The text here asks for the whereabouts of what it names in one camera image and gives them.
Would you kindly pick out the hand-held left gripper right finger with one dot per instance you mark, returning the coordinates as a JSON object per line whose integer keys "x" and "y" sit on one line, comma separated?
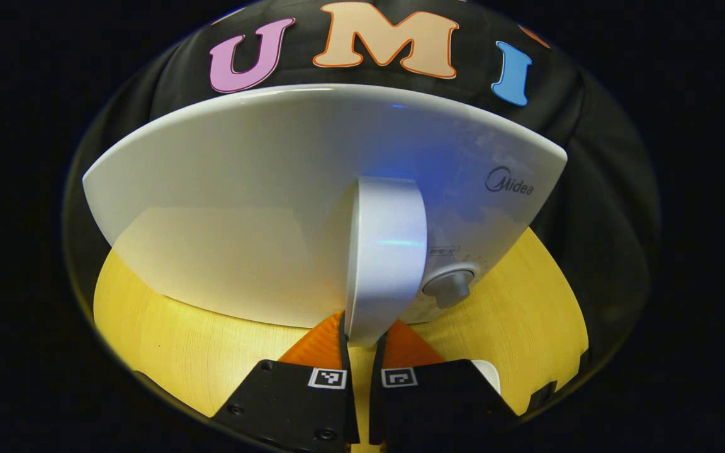
{"x": 432, "y": 409}

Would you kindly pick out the white square plate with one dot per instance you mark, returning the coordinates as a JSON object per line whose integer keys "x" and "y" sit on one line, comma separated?
{"x": 489, "y": 374}

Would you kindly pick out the white microwave oven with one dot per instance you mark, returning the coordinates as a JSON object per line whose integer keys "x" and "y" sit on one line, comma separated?
{"x": 243, "y": 207}

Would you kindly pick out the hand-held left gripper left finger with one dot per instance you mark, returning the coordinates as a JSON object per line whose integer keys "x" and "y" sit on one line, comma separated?
{"x": 299, "y": 409}

